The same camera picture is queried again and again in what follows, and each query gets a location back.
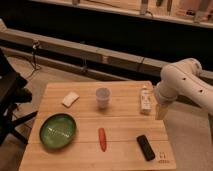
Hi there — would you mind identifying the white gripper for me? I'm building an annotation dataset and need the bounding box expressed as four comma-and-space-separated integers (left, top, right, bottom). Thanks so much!
154, 81, 178, 120

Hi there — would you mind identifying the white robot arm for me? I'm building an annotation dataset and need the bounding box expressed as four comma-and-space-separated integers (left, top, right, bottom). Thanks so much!
154, 58, 213, 119

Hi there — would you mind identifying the green ceramic bowl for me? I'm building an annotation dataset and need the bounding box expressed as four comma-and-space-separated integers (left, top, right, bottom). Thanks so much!
39, 113, 77, 149

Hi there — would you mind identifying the white tube bottle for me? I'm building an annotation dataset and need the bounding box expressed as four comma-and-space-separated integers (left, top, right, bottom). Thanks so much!
140, 86, 151, 115

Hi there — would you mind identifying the black remote control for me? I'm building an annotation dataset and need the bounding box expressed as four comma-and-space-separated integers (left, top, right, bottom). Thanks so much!
136, 135, 155, 161

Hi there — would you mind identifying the red chili pepper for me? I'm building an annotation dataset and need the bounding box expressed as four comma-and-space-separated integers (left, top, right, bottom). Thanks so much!
98, 128, 107, 152

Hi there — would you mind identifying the white sponge block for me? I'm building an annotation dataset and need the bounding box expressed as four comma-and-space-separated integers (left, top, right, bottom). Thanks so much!
62, 92, 79, 107

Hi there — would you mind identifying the black office chair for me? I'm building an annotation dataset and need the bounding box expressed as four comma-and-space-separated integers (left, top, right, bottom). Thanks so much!
0, 49, 37, 146

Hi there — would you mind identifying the black cable on floor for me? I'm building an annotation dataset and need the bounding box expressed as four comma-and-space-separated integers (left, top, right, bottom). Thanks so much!
31, 40, 43, 72

